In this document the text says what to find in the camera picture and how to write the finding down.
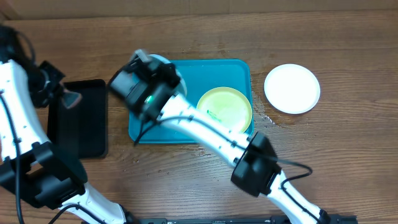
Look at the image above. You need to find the yellow plate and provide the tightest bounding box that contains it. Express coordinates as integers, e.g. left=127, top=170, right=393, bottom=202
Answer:
left=197, top=86, right=252, bottom=132

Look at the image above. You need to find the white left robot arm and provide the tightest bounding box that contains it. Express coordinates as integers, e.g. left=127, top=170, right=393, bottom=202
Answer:
left=1, top=26, right=134, bottom=223

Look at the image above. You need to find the grey-green sponge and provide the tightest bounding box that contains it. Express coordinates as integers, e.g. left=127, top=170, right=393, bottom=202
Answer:
left=62, top=90, right=82, bottom=110

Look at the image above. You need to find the black tray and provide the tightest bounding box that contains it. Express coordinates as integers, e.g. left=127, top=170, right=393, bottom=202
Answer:
left=47, top=79, right=108, bottom=159

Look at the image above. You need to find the light blue plate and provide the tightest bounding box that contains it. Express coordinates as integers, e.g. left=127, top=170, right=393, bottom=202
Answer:
left=150, top=54, right=187, bottom=96

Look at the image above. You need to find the teal tray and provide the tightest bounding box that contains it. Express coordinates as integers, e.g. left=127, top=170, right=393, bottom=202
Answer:
left=139, top=59, right=254, bottom=144

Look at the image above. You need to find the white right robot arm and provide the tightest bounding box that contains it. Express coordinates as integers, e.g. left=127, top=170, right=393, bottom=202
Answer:
left=108, top=57, right=331, bottom=223

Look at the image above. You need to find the white plate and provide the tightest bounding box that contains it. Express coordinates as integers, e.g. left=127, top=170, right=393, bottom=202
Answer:
left=264, top=63, right=321, bottom=114

